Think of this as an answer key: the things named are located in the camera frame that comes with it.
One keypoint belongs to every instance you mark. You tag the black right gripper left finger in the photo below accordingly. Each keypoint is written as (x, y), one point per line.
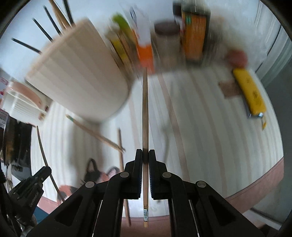
(95, 209)

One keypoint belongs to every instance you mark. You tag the pink electric kettle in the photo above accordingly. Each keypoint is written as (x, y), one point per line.
(25, 104)

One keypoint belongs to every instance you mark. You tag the dark soy sauce bottle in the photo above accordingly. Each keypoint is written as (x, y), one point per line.
(195, 25)

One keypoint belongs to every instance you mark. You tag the striped cat table mat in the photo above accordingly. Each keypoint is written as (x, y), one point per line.
(194, 129)

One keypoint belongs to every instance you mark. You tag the brown lid jar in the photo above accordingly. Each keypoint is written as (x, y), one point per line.
(167, 35)

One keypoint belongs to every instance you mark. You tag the black chopstick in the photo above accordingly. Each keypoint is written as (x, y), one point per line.
(26, 45)
(42, 30)
(52, 21)

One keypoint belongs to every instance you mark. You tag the brown card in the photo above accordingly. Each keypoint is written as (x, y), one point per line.
(230, 88)

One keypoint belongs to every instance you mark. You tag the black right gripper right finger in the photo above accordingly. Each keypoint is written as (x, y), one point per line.
(196, 209)

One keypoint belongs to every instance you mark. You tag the clear plastic bag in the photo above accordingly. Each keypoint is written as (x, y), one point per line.
(229, 44)

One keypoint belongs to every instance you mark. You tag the wooden chopstick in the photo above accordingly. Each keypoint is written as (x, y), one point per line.
(123, 175)
(145, 141)
(96, 135)
(46, 164)
(59, 15)

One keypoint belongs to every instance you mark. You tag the left gripper of other arm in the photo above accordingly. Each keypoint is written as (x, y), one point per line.
(19, 204)

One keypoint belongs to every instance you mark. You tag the cream utensil holder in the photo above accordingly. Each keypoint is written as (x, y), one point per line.
(78, 72)

